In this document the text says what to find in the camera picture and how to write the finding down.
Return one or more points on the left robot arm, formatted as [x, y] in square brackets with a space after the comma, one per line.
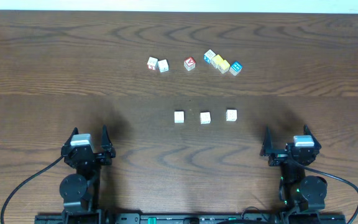
[80, 191]

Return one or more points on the white block green Z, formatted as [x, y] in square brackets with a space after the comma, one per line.
[179, 117]

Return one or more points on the white block letter M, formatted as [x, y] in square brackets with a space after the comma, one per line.
[231, 115]

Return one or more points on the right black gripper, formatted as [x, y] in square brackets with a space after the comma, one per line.
[280, 155]

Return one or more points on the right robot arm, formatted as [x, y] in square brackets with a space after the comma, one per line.
[303, 195]

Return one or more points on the yellow block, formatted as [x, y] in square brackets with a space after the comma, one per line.
[224, 66]
[216, 60]

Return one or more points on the white block blue side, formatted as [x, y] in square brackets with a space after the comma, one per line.
[208, 56]

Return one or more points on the white block soccer ball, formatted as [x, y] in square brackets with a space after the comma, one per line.
[205, 117]

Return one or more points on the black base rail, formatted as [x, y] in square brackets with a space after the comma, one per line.
[135, 218]

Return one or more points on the blue top block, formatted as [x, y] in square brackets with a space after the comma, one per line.
[235, 68]

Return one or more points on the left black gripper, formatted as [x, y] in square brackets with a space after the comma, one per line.
[109, 151]

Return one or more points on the white block red side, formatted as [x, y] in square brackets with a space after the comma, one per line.
[152, 63]

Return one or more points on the red letter A block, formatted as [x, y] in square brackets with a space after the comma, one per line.
[189, 63]

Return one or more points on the yellow block left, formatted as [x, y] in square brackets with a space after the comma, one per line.
[216, 60]

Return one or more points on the white block beside red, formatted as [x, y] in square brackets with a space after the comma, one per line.
[163, 65]

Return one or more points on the yellow block right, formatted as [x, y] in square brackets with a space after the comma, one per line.
[224, 66]

